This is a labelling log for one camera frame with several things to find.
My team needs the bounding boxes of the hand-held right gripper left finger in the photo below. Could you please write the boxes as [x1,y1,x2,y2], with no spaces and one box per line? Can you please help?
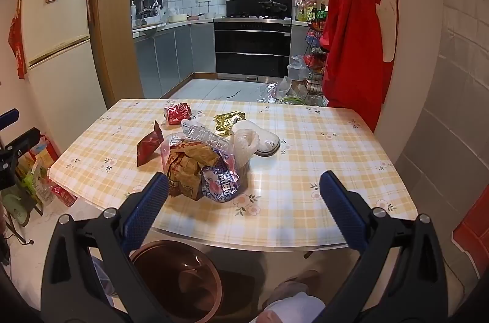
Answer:
[40,172,180,323]

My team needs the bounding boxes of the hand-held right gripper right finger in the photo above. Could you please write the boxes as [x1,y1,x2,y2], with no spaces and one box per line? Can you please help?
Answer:
[319,170,448,323]

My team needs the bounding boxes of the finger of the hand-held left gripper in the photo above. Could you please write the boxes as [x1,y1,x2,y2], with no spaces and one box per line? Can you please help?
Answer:
[0,128,41,191]
[0,108,20,131]

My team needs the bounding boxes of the plastic bag of snack wrappers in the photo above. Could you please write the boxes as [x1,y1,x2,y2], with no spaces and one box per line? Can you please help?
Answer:
[160,132,252,203]

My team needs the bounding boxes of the brown trash bin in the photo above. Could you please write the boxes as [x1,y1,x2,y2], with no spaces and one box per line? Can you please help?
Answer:
[131,239,223,323]

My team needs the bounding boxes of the clear plastic food container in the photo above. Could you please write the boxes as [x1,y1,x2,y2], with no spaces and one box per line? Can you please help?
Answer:
[181,118,234,156]

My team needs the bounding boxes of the grocery bags on floor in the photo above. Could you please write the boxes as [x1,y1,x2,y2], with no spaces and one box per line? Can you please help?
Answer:
[17,134,78,208]

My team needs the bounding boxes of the dark red snack packet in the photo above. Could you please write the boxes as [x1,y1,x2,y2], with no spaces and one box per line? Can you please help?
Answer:
[136,120,164,167]

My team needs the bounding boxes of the crushed red soda can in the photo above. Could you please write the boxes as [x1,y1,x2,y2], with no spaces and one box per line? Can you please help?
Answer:
[164,102,193,126]

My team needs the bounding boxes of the cream refrigerator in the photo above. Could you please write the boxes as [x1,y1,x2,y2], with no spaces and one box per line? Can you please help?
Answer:
[19,0,108,142]

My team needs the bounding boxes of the person's leg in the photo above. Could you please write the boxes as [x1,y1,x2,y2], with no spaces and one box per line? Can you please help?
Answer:
[261,269,326,323]

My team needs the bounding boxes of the white shoe insole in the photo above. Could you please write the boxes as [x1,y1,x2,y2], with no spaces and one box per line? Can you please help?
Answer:
[231,119,282,158]

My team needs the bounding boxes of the clear crumpled plastic bag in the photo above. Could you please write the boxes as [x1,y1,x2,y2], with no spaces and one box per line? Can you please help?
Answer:
[233,128,261,171]

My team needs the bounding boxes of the gold foil wrapper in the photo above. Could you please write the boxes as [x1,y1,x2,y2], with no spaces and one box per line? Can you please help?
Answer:
[213,111,246,136]

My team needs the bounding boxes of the plastic bags on floor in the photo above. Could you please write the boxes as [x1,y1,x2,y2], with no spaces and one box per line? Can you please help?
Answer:
[259,76,326,106]

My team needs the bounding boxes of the red plastic stool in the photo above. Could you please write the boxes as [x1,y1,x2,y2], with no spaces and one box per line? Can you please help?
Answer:
[451,206,489,271]

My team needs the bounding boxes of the grey lower cabinets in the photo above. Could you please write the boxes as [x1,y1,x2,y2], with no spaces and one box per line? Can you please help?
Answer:
[133,22,217,99]

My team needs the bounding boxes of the red hanging apron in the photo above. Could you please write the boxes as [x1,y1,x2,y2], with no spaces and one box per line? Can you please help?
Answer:
[320,0,400,125]

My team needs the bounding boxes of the chrome kitchen faucet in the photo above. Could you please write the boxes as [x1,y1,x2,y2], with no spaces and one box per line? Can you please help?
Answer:
[139,0,161,22]

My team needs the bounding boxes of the black built-in oven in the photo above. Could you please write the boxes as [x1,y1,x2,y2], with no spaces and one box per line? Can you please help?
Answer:
[213,19,293,80]

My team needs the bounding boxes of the black wok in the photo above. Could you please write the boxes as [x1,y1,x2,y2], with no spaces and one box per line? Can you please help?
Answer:
[259,0,288,13]

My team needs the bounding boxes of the red wall decoration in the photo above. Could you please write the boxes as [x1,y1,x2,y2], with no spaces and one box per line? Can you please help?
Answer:
[8,7,28,80]

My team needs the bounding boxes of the black wire storage rack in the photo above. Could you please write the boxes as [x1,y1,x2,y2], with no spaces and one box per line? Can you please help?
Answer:
[303,20,332,106]

